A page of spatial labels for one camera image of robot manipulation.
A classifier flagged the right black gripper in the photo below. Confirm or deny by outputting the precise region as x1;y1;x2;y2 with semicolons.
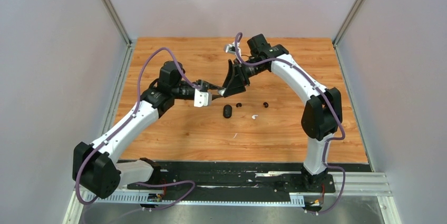
222;58;266;98

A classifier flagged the white earbud charging case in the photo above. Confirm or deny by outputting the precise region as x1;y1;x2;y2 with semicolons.
218;89;226;97

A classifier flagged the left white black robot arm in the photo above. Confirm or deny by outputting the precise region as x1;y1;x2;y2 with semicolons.
73;61;226;204

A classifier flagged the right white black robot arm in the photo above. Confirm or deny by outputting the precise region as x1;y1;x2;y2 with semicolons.
218;33;343;191

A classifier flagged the black earbud charging case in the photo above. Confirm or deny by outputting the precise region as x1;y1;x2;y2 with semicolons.
222;104;232;119

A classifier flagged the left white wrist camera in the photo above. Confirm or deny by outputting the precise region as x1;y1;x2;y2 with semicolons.
193;89;212;108

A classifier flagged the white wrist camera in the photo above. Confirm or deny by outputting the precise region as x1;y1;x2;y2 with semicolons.
224;43;241;55
193;89;212;108

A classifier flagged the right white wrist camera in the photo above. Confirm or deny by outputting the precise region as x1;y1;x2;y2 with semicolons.
224;43;241;55

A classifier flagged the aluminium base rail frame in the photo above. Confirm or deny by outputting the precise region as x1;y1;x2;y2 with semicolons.
63;161;401;223

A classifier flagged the left aluminium corner post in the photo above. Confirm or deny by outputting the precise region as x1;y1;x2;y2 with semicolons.
101;0;132;47

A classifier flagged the aluminium corner post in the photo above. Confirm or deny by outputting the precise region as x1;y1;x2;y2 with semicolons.
332;0;365;48
101;0;132;47

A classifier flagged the right aluminium corner post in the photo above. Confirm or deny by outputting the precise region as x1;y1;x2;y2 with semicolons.
332;0;365;48

